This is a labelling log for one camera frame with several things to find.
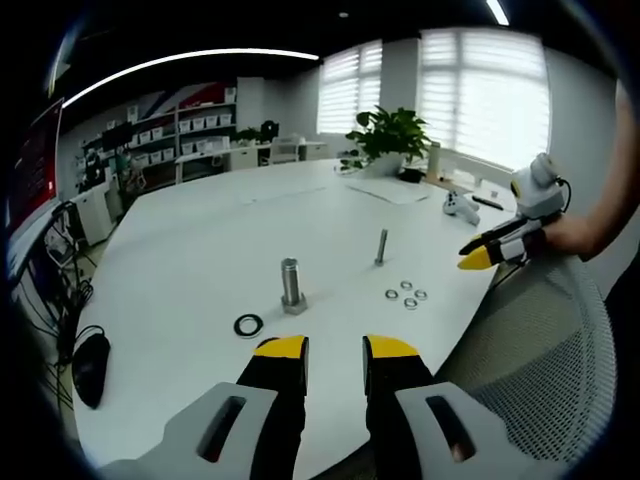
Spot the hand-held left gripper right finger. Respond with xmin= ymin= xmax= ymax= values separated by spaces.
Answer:
xmin=361 ymin=333 xmax=551 ymax=480

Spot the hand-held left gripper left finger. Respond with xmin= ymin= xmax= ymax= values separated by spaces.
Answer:
xmin=99 ymin=335 xmax=310 ymax=480

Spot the black ring washer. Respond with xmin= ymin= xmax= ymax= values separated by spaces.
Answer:
xmin=232 ymin=312 xmax=267 ymax=339

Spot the thin threaded metal stud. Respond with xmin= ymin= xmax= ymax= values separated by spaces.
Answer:
xmin=374 ymin=228 xmax=391 ymax=268

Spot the large threaded metal stud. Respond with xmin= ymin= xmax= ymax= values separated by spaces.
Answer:
xmin=279 ymin=256 xmax=309 ymax=316

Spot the white game controller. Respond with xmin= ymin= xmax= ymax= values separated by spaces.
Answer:
xmin=441 ymin=191 xmax=482 ymax=227

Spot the pale cylindrical bottle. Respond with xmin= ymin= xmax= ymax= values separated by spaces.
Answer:
xmin=425 ymin=140 xmax=444 ymax=183

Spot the grey mesh office chair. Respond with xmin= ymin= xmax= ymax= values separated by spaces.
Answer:
xmin=438 ymin=253 xmax=619 ymax=474

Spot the white paper sheet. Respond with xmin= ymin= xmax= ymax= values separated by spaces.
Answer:
xmin=344 ymin=176 xmax=432 ymax=206

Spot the green potted plant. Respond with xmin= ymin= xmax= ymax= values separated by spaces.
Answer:
xmin=343 ymin=105 xmax=434 ymax=178

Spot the black computer mouse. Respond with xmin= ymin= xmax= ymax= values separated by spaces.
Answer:
xmin=71 ymin=331 xmax=113 ymax=411

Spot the white chair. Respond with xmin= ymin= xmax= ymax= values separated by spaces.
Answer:
xmin=268 ymin=135 xmax=305 ymax=166

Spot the white cabinet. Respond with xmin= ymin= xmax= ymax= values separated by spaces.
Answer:
xmin=73 ymin=180 xmax=125 ymax=247

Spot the white shelf with storage boxes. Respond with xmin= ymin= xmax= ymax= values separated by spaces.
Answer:
xmin=79 ymin=85 xmax=239 ymax=184

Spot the red screen monitor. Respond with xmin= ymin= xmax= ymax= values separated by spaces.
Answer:
xmin=6 ymin=96 xmax=67 ymax=239

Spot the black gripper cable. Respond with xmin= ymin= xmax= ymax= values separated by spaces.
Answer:
xmin=555 ymin=176 xmax=573 ymax=215

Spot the bundle of black cables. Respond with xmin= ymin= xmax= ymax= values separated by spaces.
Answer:
xmin=27 ymin=238 xmax=107 ymax=404

